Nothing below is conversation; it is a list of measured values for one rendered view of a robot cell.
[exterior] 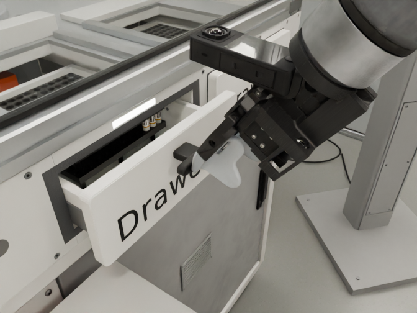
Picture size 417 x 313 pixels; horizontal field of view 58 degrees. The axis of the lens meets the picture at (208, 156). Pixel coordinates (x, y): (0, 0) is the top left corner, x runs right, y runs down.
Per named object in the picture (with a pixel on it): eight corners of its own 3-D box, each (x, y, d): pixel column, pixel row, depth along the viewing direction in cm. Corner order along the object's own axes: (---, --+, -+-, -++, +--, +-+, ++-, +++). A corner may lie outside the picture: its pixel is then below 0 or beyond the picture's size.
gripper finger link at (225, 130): (198, 167, 39) (251, 116, 34) (188, 156, 39) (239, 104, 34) (219, 149, 43) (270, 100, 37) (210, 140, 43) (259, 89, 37)
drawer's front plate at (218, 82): (285, 77, 87) (291, 29, 80) (215, 134, 67) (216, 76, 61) (278, 76, 88) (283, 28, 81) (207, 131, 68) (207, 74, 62)
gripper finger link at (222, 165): (208, 212, 43) (259, 171, 38) (174, 174, 44) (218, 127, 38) (221, 198, 46) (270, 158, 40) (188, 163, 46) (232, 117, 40)
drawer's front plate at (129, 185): (234, 150, 63) (237, 90, 57) (106, 269, 44) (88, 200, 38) (225, 147, 64) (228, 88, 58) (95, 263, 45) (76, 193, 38)
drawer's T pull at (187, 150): (218, 149, 50) (218, 140, 49) (183, 179, 45) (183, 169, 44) (196, 140, 51) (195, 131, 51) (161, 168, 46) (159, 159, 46)
